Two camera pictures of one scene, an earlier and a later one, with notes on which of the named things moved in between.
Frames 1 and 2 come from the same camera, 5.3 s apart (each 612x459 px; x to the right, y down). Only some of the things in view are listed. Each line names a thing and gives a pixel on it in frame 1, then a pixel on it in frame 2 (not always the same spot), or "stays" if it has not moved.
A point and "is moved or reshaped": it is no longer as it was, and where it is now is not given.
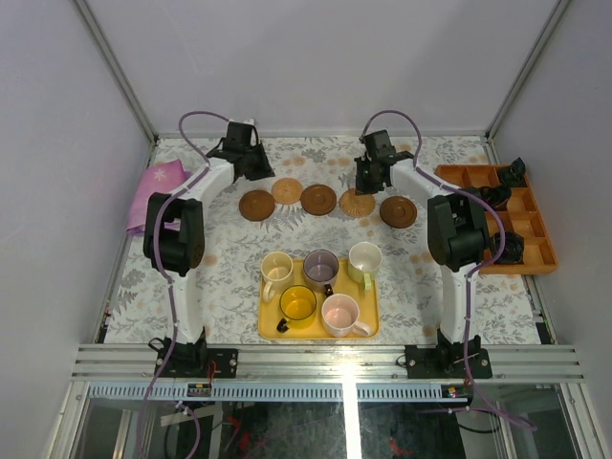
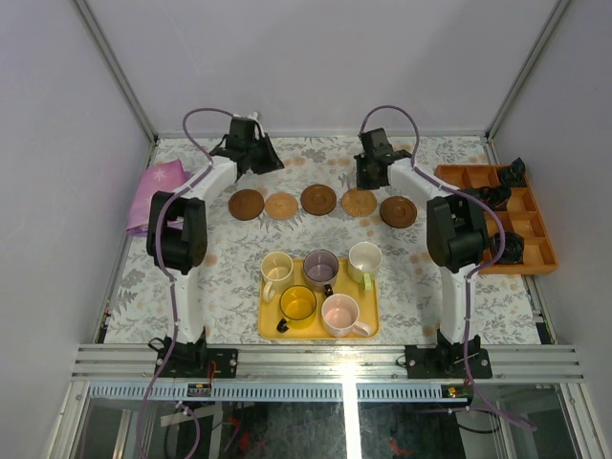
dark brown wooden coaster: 256,206 is moved or reshaped
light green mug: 364,260 stays
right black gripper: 361,187 stays
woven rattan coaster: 356,206 stays
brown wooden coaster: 318,199 stays
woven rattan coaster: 287,190 to 281,206
